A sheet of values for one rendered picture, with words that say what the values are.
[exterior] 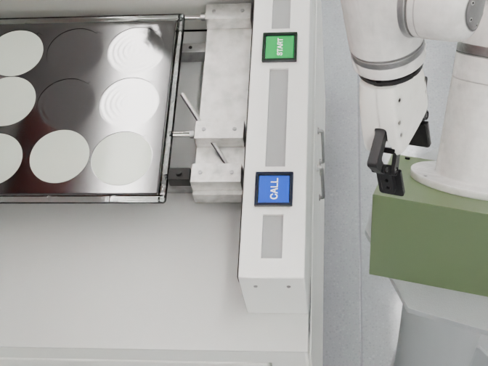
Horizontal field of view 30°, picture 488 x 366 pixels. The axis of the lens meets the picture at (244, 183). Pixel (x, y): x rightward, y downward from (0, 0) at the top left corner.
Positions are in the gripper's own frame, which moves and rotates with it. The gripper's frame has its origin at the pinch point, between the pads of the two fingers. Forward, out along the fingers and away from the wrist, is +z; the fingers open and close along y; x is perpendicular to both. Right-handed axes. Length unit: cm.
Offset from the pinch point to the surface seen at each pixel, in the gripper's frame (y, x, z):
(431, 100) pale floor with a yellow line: -109, -44, 82
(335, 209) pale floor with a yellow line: -69, -56, 89
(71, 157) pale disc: 2, -58, 10
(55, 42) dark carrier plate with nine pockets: -17, -72, 1
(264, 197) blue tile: -0.2, -23.4, 12.0
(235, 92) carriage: -21.4, -39.8, 11.1
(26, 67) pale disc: -11, -74, 2
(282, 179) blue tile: -3.9, -22.2, 11.4
